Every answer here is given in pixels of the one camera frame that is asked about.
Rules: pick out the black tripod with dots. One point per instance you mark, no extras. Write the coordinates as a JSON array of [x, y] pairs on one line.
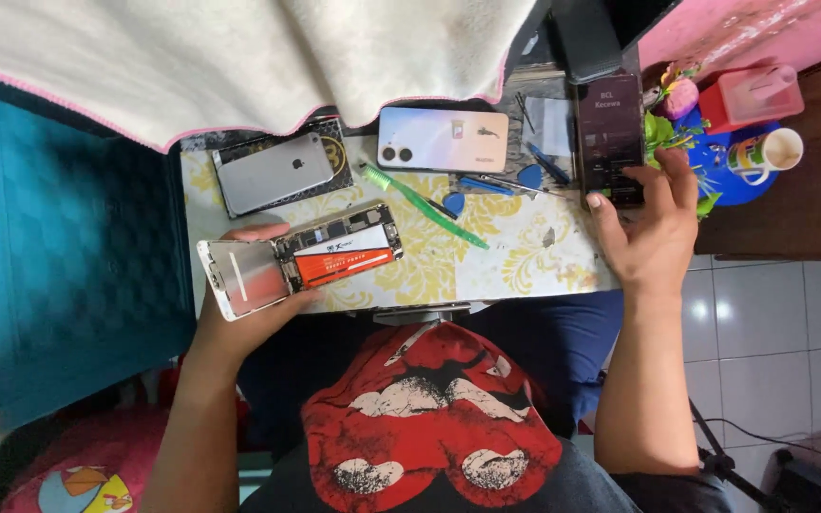
[[720, 463]]

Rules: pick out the pink pillow with cartoon bird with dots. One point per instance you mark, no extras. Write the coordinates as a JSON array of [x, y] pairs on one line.
[[83, 470]]

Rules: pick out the blue plate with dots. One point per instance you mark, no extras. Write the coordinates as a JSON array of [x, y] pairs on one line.
[[717, 160]]

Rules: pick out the white mug with colourful print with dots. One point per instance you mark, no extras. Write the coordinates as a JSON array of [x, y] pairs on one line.
[[767, 152]]

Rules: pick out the black bag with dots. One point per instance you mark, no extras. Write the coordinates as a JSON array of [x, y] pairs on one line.
[[820, 488]]

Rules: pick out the orange and white phone battery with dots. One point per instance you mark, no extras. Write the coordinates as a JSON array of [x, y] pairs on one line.
[[343, 259]]

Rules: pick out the black monitor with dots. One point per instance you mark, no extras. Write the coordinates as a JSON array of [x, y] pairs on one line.
[[638, 18]]

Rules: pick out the black leather wallet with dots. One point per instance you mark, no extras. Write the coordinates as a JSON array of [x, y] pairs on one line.
[[585, 39]]

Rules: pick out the blue opening pick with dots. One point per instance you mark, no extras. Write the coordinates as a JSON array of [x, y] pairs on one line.
[[454, 203], [530, 176]]

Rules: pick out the pearl gradient smartphone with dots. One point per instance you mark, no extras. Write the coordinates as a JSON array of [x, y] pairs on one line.
[[446, 140]]

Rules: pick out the black smartphone with lit screen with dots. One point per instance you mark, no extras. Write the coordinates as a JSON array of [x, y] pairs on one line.
[[608, 135]]

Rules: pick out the grey smartphone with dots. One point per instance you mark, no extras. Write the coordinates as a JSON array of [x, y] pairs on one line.
[[275, 173]]

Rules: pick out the person's left hand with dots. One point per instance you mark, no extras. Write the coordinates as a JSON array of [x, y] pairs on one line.
[[229, 335]]

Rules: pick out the red box with clear lid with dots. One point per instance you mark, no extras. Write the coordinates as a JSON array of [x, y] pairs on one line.
[[749, 96]]

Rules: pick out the person's right hand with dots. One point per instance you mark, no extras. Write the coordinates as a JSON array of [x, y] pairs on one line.
[[656, 246]]

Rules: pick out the teal foam mat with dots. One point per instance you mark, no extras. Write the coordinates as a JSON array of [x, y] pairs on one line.
[[61, 249]]

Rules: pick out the black tweezers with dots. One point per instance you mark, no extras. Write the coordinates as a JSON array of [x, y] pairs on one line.
[[525, 112]]

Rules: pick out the yellow floral tablecloth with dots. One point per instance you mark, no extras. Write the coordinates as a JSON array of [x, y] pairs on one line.
[[517, 249]]

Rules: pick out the white blanket with pink edge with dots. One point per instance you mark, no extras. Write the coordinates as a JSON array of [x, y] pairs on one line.
[[239, 57]]

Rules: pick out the small black screwdriver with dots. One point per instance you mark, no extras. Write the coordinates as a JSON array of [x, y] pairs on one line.
[[442, 209]]

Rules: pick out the silver smartphone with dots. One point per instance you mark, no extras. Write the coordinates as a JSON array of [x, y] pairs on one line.
[[311, 256]]

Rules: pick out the pink artificial flower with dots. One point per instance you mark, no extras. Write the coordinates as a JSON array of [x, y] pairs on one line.
[[678, 96]]

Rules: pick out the blue shorts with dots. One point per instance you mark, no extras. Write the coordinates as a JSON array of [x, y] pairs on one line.
[[560, 342]]

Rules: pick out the black shirt with red print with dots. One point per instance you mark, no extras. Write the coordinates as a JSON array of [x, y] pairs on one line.
[[432, 420]]

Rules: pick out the clear plastic sheet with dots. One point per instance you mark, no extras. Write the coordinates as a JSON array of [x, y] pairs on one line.
[[549, 125]]

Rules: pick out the metal tweezers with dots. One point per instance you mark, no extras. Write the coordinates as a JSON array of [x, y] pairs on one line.
[[524, 187]]

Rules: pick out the green toothbrush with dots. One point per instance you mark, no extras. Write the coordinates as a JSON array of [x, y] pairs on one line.
[[421, 204]]

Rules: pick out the blue plastic spudger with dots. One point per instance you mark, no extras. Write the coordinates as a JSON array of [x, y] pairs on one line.
[[549, 165]]

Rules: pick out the brown wooden table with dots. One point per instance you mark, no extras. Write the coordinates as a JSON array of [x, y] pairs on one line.
[[809, 206]]

